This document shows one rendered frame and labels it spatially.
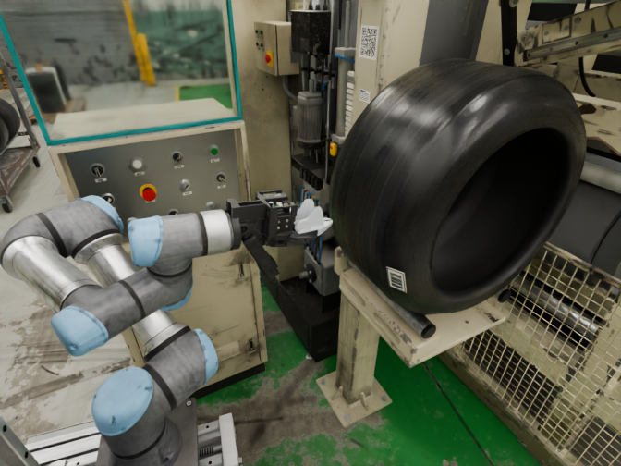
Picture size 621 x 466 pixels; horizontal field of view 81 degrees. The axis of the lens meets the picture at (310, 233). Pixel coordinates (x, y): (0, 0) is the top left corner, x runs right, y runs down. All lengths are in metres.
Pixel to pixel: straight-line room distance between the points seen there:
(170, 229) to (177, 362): 0.38
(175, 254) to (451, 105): 0.54
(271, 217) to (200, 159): 0.71
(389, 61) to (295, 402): 1.50
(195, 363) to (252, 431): 0.99
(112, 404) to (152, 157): 0.73
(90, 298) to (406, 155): 0.58
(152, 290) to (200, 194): 0.73
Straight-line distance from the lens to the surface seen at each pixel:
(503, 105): 0.76
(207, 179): 1.33
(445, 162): 0.70
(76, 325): 0.63
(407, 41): 1.05
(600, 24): 1.15
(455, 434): 1.93
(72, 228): 0.98
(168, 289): 0.67
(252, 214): 0.63
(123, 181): 1.29
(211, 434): 1.11
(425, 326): 0.98
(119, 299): 0.65
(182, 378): 0.89
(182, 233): 0.60
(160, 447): 0.97
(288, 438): 1.82
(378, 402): 1.91
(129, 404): 0.85
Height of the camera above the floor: 1.60
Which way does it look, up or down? 33 degrees down
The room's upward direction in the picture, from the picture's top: straight up
